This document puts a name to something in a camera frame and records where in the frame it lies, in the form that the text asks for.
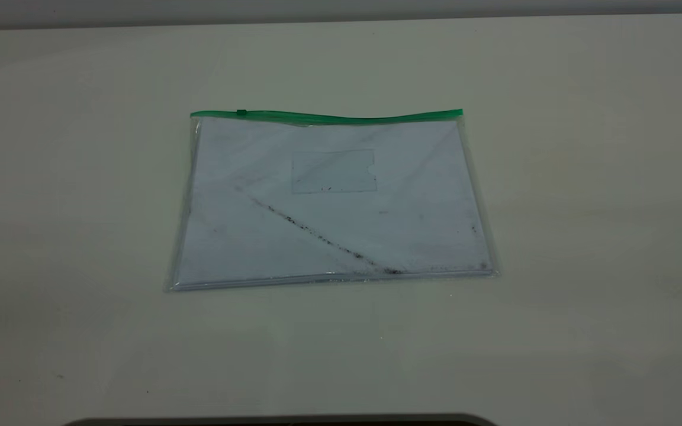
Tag clear zip bag green zipper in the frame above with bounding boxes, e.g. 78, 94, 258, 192
163, 108, 500, 293

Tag white paper sheets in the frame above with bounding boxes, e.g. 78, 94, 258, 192
176, 117, 491, 288

